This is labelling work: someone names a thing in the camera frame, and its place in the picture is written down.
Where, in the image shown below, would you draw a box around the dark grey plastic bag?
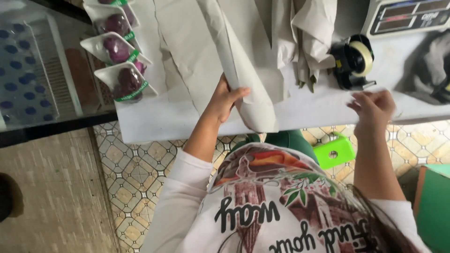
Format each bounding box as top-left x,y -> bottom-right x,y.
404,31 -> 450,106

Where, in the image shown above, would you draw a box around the white tray of purple cabbage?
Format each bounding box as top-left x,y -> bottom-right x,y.
80,32 -> 153,75
82,0 -> 137,27
83,4 -> 143,53
94,62 -> 159,103

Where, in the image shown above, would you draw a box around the glass top display freezer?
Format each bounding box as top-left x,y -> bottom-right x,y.
0,0 -> 119,149

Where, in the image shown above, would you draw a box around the person's green trousers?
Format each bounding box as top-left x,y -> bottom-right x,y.
228,129 -> 320,166

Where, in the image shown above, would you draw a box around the white digital weighing scale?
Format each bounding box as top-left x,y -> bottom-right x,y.
361,0 -> 450,39

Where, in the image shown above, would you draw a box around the person's white printed shirt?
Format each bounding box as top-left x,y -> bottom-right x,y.
141,142 -> 434,253

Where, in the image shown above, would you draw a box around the black tape dispenser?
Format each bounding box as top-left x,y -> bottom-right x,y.
329,34 -> 377,91

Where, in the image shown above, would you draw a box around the flat grey paper sheets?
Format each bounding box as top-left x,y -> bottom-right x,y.
153,0 -> 293,117

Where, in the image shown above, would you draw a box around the crumpled grey paper wrapped bundles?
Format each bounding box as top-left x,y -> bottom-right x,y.
254,0 -> 339,93

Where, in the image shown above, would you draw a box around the bright green plastic stool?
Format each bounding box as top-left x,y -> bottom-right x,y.
312,131 -> 356,171

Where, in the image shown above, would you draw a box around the person's right hand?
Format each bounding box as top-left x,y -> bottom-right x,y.
346,89 -> 397,136

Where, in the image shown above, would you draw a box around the dark shoe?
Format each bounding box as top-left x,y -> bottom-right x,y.
0,172 -> 25,223

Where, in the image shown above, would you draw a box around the green and brown box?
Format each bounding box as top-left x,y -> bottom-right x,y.
413,164 -> 450,253

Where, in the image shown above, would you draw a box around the person's left hand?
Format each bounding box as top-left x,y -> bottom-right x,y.
207,73 -> 251,124

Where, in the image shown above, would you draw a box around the clear adhesive tape roll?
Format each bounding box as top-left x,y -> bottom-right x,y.
349,41 -> 374,78

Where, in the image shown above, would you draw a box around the grey paper roll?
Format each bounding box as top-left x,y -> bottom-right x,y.
196,0 -> 279,134

